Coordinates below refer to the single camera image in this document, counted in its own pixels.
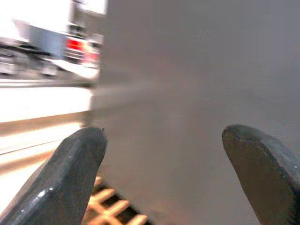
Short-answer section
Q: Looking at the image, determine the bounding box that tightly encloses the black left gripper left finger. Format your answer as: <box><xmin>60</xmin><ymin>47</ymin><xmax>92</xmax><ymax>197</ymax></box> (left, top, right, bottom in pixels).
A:
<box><xmin>0</xmin><ymin>126</ymin><xmax>108</xmax><ymax>225</ymax></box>

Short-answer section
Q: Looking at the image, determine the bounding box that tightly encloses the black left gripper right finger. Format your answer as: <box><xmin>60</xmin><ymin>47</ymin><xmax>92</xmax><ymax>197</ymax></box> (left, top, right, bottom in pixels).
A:
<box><xmin>221</xmin><ymin>124</ymin><xmax>300</xmax><ymax>225</ymax></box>

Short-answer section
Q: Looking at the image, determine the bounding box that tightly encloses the wooden slatted rack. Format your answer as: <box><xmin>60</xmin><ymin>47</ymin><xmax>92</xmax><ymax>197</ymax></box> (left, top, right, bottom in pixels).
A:
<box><xmin>82</xmin><ymin>175</ymin><xmax>150</xmax><ymax>225</ymax></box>

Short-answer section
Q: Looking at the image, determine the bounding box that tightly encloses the cream kitchen counter cabinet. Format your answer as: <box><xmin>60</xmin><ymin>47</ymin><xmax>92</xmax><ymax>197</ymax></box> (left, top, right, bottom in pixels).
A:
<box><xmin>0</xmin><ymin>76</ymin><xmax>96</xmax><ymax>186</ymax></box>

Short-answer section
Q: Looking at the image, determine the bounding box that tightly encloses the steel gas stove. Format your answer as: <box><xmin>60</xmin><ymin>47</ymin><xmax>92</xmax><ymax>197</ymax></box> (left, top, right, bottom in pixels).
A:
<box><xmin>0</xmin><ymin>41</ymin><xmax>62</xmax><ymax>77</ymax></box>

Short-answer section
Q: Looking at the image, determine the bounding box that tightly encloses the red box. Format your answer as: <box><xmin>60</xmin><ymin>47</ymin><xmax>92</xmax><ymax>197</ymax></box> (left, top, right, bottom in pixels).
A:
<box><xmin>66</xmin><ymin>38</ymin><xmax>102</xmax><ymax>63</ymax></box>

